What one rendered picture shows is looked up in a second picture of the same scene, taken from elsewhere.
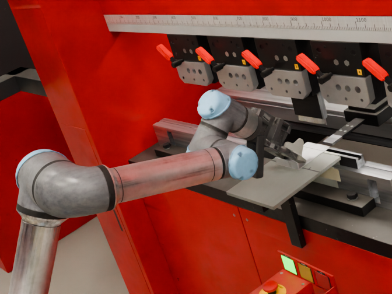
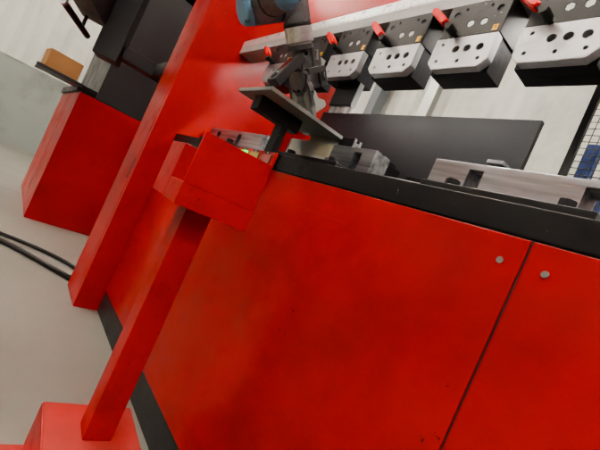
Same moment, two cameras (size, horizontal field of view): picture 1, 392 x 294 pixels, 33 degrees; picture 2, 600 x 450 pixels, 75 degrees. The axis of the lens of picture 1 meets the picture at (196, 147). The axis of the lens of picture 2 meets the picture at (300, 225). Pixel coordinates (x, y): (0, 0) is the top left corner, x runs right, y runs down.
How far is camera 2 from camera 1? 1.25 m
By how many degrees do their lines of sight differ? 25
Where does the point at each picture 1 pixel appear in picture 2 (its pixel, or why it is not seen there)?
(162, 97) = (232, 127)
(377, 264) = (318, 196)
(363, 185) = (346, 159)
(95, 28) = (233, 42)
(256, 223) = not seen: hidden behind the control
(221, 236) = not seen: hidden behind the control
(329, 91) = (378, 62)
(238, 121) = (301, 15)
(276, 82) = (336, 64)
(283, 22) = (378, 11)
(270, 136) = (308, 68)
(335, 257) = (280, 195)
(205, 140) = not seen: outside the picture
